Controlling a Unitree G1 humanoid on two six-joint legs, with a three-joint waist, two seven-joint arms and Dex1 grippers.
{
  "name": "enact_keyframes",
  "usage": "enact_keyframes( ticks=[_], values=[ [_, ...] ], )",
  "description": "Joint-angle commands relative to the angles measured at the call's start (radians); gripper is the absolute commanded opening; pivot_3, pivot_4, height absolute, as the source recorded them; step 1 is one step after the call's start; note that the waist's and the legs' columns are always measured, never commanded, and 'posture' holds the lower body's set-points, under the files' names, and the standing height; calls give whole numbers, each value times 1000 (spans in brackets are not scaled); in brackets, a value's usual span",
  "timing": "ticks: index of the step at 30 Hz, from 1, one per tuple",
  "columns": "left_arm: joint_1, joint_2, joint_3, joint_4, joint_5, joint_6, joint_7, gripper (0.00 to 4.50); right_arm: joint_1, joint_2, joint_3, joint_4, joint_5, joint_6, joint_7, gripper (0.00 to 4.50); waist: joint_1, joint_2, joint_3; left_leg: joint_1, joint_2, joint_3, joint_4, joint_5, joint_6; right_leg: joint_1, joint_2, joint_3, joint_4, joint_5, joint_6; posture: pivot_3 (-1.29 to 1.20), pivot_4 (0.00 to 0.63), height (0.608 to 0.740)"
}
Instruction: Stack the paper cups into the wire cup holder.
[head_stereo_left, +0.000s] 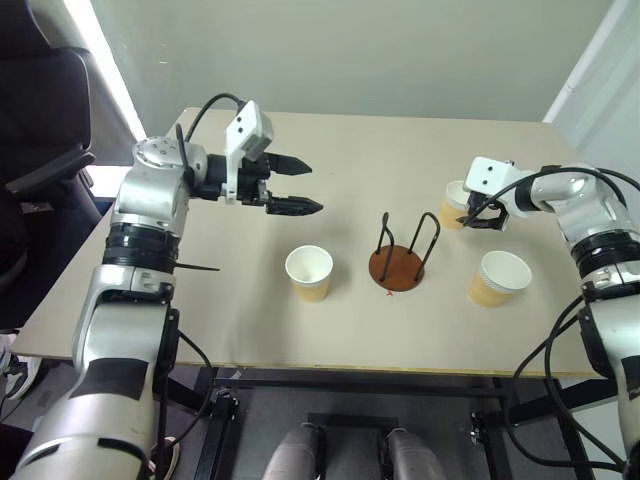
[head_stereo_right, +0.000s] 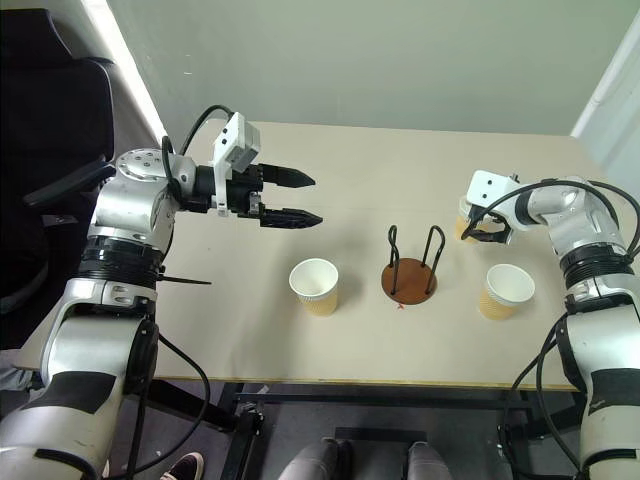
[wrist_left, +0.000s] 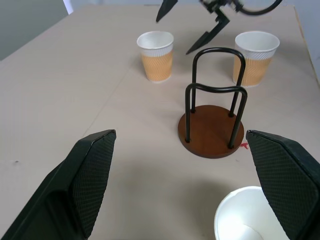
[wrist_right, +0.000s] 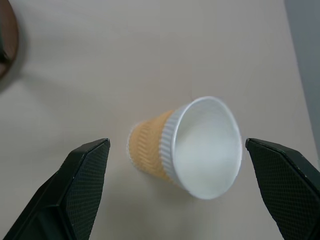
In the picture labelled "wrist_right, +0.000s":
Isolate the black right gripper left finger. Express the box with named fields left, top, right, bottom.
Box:
left=0, top=137, right=111, bottom=240

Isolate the brown round wooden base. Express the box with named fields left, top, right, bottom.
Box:
left=0, top=0, right=20, bottom=80

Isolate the tan ribbed paper cup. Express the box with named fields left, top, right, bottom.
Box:
left=127, top=95, right=244, bottom=201

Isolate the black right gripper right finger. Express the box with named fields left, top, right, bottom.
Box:
left=245, top=137, right=320, bottom=240

